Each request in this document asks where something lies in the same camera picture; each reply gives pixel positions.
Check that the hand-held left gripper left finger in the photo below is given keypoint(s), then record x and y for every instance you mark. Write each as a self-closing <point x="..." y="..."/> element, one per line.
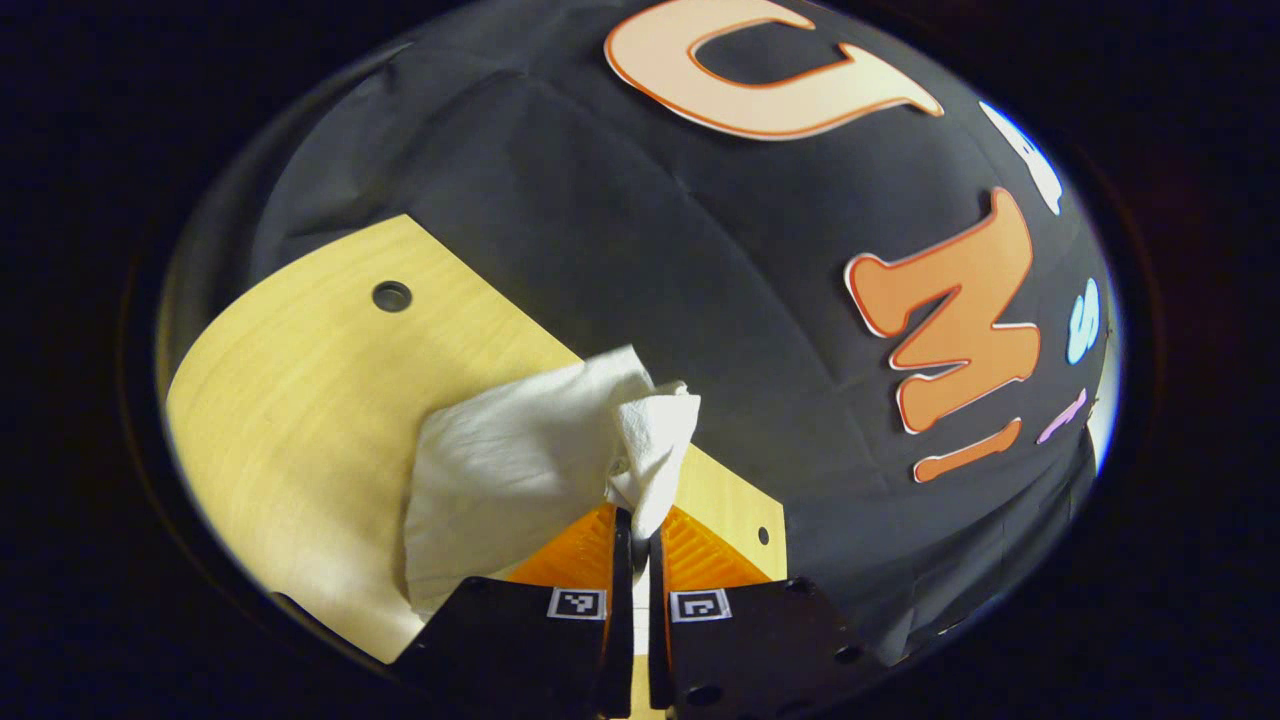
<point x="540" y="660"/>

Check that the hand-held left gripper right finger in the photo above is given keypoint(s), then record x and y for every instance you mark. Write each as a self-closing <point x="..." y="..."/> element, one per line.
<point x="750" y="660"/>

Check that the white jeans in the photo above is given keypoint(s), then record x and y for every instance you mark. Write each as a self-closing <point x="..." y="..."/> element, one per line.
<point x="520" y="460"/>

